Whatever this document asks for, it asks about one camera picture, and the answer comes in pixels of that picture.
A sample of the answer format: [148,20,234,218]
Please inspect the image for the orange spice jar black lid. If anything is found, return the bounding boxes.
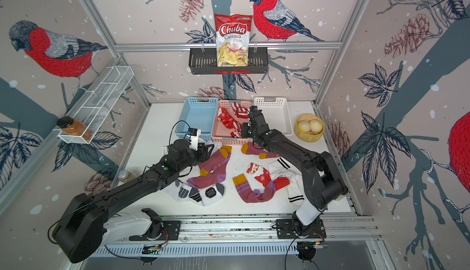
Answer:
[57,116,93,141]

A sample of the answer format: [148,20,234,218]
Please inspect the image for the white grey patterned sock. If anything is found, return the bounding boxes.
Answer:
[164,180,225,207]

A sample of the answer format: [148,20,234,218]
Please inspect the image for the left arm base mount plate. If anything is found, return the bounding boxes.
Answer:
[129,221,181,241]

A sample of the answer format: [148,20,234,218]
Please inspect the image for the glass jar amber contents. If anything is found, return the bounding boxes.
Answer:
[117,169,135,183]

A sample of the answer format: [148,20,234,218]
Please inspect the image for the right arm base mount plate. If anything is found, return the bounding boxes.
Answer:
[271,219,327,240]

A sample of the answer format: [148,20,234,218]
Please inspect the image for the black wall-mounted wire basket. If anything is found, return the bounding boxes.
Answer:
[188,47,269,75]

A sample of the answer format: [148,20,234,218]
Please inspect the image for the purple yellow sock left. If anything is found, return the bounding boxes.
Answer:
[187,145,232,189]

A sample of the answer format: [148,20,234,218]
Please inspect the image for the white black-striped sock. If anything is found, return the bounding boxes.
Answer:
[268,157,306,210]
[160,141,223,156]

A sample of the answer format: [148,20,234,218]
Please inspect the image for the yellow bowl with buns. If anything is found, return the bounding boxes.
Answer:
[294,114,326,143]

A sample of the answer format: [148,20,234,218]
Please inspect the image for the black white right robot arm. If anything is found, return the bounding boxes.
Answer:
[241,106,348,227]

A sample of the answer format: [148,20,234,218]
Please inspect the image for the red snowflake sock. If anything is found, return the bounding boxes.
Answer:
[217,107,241,138]

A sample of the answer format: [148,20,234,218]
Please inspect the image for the red santa pattern sock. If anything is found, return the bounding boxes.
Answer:
[247,163,290,190]

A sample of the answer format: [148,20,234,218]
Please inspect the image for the blue plastic basket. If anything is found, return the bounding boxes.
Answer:
[174,97,219,141]

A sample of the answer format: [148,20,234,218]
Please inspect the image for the red white striped sock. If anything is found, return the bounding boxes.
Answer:
[231,102,249,119]

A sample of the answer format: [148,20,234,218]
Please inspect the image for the white black-striped sock top left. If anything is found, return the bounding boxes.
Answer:
[160,141,223,156]

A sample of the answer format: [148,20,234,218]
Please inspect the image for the red Chuba cassava chips bag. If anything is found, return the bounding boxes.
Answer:
[214,14,253,67]

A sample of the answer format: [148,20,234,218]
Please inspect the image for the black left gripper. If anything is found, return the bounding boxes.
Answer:
[177,141,215,173]

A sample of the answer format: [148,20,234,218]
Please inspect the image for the purple yellow sock top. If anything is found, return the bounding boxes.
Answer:
[241,141,279,159]

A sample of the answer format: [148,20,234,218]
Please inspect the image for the clear acrylic wall shelf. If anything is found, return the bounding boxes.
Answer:
[58,66,134,144]

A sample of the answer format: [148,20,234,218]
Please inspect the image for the white black-striped sock right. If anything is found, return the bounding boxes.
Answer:
[268,157,306,210]

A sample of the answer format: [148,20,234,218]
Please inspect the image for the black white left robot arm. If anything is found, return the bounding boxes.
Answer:
[51,139,214,263]

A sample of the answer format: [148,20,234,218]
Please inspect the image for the purple yellow sock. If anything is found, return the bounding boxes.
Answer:
[233,175,276,203]
[187,145,232,189]
[241,141,279,159]

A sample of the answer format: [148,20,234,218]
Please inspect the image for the white plastic basket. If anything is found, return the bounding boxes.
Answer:
[253,97,293,136]

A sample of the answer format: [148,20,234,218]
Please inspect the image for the purple yellow sock bottom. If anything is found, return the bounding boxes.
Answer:
[233,175,276,203]

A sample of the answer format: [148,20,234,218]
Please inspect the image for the pink plastic basket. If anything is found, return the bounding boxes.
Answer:
[211,100,252,145]

